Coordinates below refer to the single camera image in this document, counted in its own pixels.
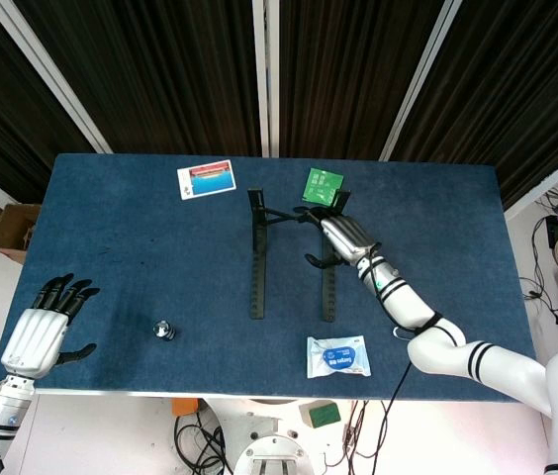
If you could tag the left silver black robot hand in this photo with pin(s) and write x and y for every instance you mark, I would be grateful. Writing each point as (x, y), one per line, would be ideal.
(36, 336)

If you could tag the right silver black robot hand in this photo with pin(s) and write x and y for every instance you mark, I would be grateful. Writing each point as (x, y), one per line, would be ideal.
(348, 237)

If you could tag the black folding laptop stand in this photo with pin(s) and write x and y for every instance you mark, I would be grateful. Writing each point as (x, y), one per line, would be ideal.
(258, 257)

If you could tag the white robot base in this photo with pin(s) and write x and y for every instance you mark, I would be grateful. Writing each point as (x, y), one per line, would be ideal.
(271, 450)

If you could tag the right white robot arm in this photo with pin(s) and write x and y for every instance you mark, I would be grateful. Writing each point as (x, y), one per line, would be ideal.
(457, 353)

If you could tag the green printed packet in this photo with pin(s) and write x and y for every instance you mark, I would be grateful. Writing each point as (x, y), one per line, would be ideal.
(321, 183)

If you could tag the brown cardboard box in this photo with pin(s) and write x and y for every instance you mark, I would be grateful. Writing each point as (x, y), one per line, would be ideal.
(12, 227)

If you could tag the white blue wet wipes pack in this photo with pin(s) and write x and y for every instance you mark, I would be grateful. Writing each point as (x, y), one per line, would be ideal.
(338, 357)

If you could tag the small black cylindrical can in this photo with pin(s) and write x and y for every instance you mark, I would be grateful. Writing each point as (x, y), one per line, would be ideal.
(164, 330)

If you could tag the blue table cloth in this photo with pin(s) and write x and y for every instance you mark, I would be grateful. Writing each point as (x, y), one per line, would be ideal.
(160, 257)

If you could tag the blue red picture card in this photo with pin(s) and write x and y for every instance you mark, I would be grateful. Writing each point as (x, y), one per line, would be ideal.
(207, 180)

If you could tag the dark pleated curtain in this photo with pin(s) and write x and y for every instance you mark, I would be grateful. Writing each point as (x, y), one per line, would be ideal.
(2, 109)
(348, 74)
(160, 74)
(516, 89)

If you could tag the orange block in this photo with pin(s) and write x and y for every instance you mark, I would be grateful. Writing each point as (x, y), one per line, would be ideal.
(185, 407)

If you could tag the green topped small box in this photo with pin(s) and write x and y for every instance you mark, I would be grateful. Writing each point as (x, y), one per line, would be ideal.
(322, 414)

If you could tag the white frame post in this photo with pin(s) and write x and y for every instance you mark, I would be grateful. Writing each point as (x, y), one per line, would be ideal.
(420, 79)
(551, 183)
(265, 74)
(51, 74)

